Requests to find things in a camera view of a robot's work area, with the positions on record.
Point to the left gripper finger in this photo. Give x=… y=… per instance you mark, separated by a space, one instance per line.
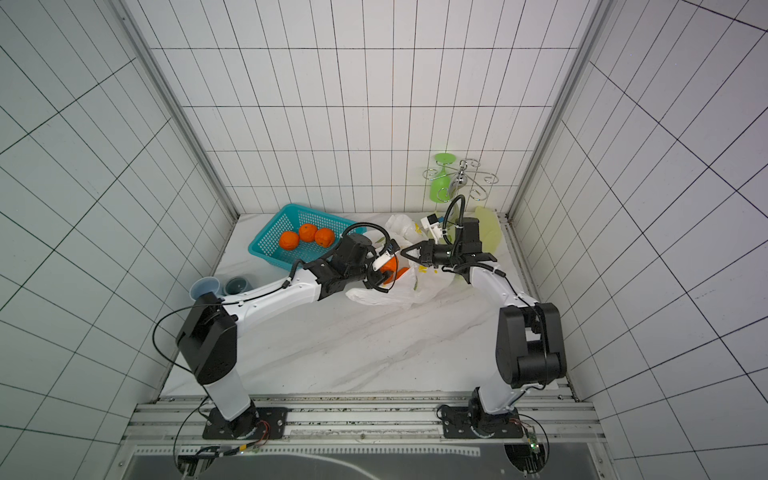
x=377 y=279
x=387 y=252

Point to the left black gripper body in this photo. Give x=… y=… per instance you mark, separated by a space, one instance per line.
x=372 y=274

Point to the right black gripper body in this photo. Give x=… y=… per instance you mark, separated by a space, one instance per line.
x=428 y=252

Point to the orange five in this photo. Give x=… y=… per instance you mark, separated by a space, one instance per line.
x=389 y=270

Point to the white printed plastic bag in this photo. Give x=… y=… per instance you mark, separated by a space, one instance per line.
x=419 y=285

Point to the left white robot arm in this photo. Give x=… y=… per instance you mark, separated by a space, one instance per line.
x=208 y=340

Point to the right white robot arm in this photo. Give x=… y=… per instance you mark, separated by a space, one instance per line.
x=529 y=349

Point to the green plastic bag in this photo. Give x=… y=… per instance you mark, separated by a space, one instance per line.
x=490 y=233

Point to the orange three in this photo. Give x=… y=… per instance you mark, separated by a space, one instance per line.
x=324 y=237

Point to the orange two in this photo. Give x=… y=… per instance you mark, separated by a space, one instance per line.
x=307 y=232

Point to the orange one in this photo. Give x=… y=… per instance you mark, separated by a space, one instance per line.
x=289 y=240

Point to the green plastic wine glass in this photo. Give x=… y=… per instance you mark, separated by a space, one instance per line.
x=441 y=178

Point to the chrome glass holder stand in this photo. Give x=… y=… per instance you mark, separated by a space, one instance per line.
x=467 y=179

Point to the dark teal cup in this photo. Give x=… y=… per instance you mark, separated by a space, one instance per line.
x=237 y=285

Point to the light blue cup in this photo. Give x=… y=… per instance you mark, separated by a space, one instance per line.
x=205 y=285

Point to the aluminium mounting rail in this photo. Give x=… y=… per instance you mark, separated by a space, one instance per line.
x=365 y=424

